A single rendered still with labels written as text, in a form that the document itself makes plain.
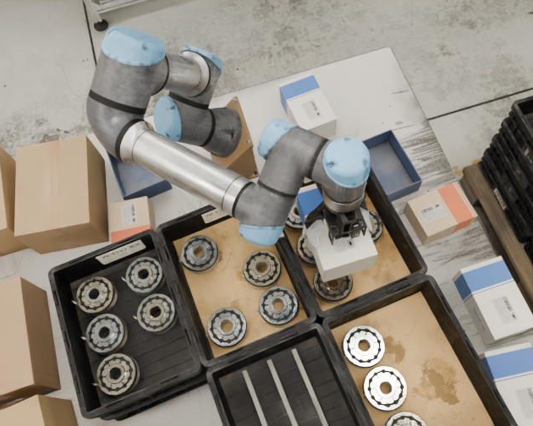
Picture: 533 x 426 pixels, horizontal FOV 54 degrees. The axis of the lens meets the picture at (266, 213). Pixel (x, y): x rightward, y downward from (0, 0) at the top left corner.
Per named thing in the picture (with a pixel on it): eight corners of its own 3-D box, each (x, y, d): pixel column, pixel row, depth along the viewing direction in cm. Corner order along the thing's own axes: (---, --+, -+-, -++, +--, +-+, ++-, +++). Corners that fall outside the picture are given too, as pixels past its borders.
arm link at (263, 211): (61, 142, 106) (260, 255, 89) (75, 90, 103) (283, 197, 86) (101, 143, 117) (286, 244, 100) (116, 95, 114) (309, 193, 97)
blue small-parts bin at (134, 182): (112, 157, 176) (104, 147, 170) (153, 140, 177) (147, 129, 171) (129, 206, 168) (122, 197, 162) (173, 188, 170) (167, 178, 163)
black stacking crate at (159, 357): (66, 282, 148) (47, 270, 137) (165, 243, 150) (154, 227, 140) (101, 422, 132) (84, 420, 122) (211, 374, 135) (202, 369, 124)
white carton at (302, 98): (279, 101, 180) (277, 84, 172) (311, 88, 181) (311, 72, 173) (302, 146, 172) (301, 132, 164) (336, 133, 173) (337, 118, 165)
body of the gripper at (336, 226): (330, 247, 106) (332, 225, 95) (316, 210, 110) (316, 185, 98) (365, 236, 106) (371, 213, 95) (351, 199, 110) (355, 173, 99)
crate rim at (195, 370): (50, 272, 139) (46, 270, 137) (156, 229, 142) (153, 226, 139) (86, 422, 123) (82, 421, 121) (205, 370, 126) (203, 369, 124)
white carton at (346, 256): (296, 205, 126) (294, 189, 118) (343, 191, 126) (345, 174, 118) (322, 282, 118) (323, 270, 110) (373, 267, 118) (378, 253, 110)
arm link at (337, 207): (316, 173, 95) (359, 161, 95) (316, 184, 99) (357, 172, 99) (331, 210, 92) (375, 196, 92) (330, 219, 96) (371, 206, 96)
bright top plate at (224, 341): (201, 318, 136) (201, 317, 136) (237, 300, 137) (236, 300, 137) (217, 353, 132) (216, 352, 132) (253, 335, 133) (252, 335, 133)
